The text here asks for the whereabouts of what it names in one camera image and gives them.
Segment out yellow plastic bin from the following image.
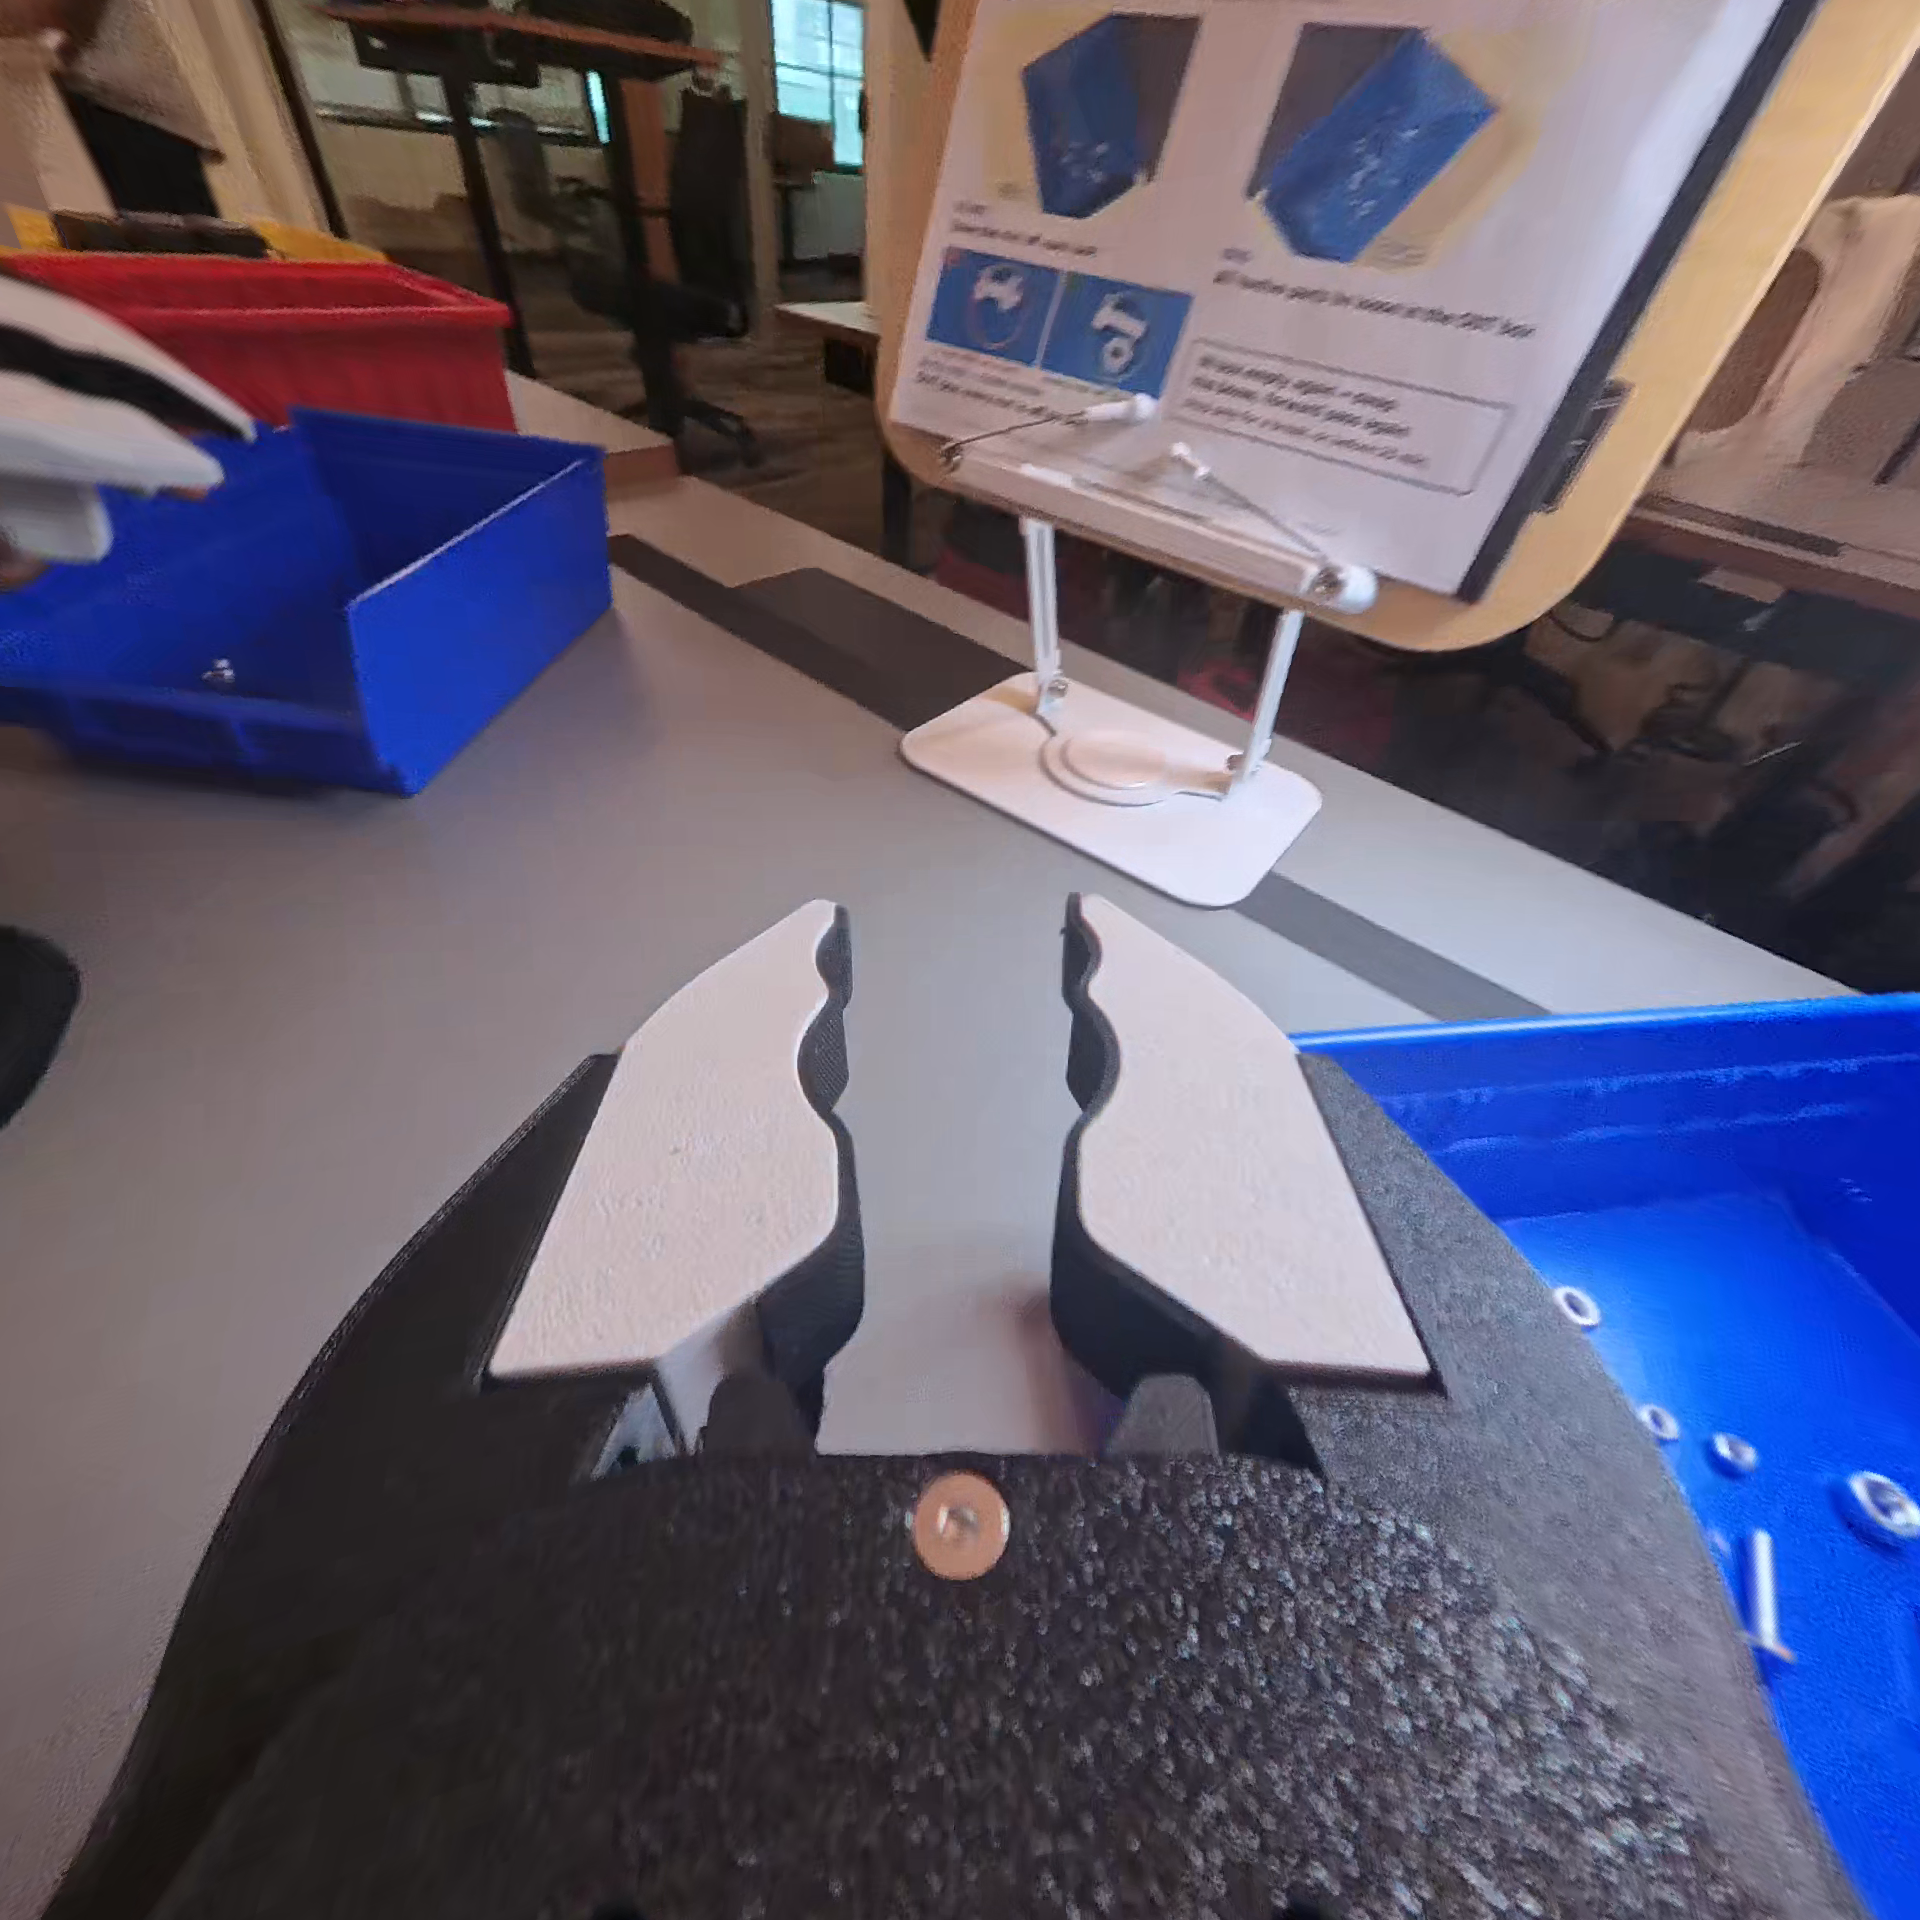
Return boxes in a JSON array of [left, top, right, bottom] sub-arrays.
[[0, 205, 394, 272]]

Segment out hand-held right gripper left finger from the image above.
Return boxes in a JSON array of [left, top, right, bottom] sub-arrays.
[[489, 896, 866, 1455]]

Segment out white document stand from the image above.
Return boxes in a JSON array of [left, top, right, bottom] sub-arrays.
[[864, 0, 1920, 907]]

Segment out blue plastic bin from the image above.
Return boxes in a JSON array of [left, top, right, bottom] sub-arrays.
[[1297, 995, 1920, 1920], [0, 410, 616, 798]]

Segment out printed instruction sheet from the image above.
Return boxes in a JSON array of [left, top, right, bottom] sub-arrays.
[[892, 0, 1789, 597]]

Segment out wooden office desk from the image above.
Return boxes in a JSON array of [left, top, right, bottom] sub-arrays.
[[1620, 496, 1920, 608]]

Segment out wooden standing desk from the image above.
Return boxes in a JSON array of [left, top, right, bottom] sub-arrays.
[[324, 0, 736, 379]]

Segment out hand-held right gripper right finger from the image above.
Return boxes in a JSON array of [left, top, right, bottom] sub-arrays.
[[1051, 891, 1435, 1411]]

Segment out light wooden board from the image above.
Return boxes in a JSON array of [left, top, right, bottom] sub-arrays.
[[506, 374, 686, 499]]

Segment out black office chair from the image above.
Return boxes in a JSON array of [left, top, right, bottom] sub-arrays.
[[565, 74, 770, 471]]

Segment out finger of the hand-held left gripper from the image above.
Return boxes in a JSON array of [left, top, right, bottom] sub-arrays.
[[0, 430, 230, 570], [0, 272, 256, 446]]

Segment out red plastic bin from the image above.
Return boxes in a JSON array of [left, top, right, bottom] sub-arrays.
[[0, 247, 518, 440]]

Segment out black wrist rest pad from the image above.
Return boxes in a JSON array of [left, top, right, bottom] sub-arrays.
[[0, 926, 83, 1129]]

